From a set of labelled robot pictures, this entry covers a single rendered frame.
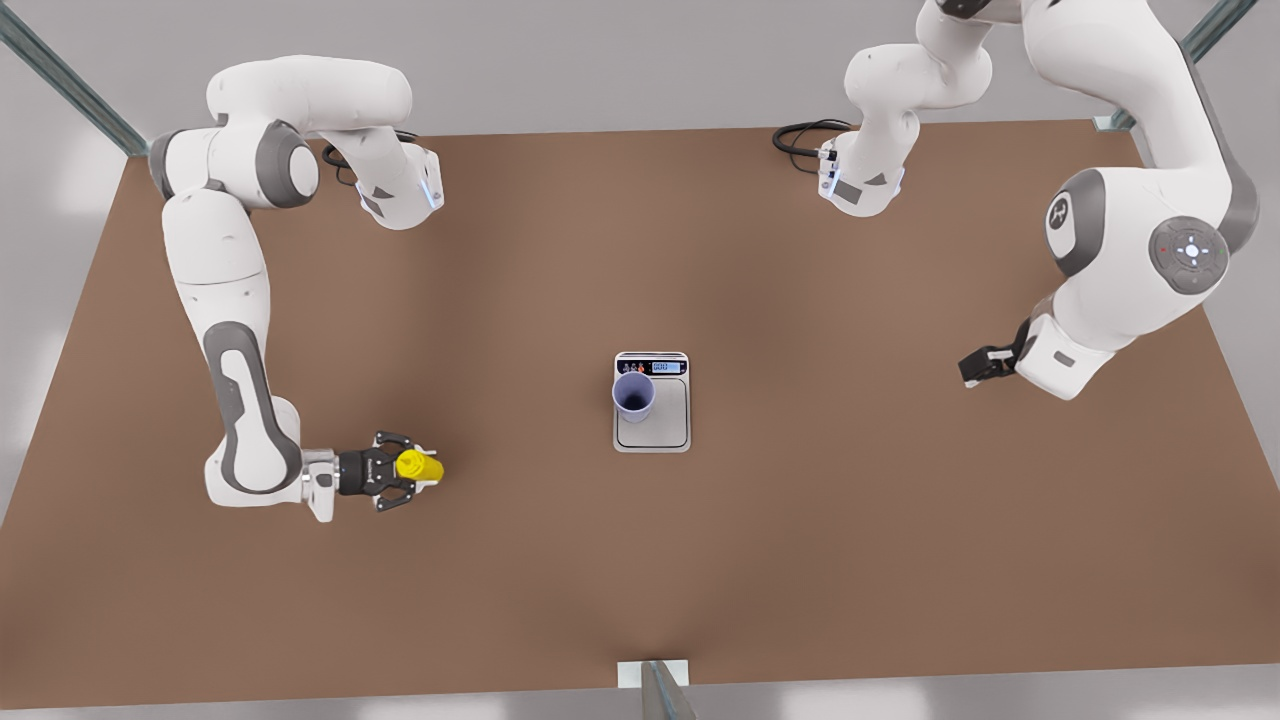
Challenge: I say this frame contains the silver digital kitchen scale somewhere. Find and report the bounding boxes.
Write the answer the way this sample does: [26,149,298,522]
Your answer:
[613,351,692,454]

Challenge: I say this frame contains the silver frame post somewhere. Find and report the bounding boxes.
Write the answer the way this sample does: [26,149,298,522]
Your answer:
[617,659,698,720]
[1093,0,1259,133]
[0,8,150,158]

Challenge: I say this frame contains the lavender plastic cup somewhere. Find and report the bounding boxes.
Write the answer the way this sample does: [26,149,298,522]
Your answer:
[612,372,657,424]

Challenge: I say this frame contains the black cable loop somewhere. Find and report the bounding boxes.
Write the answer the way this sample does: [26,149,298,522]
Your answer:
[772,119,857,177]
[321,130,419,187]

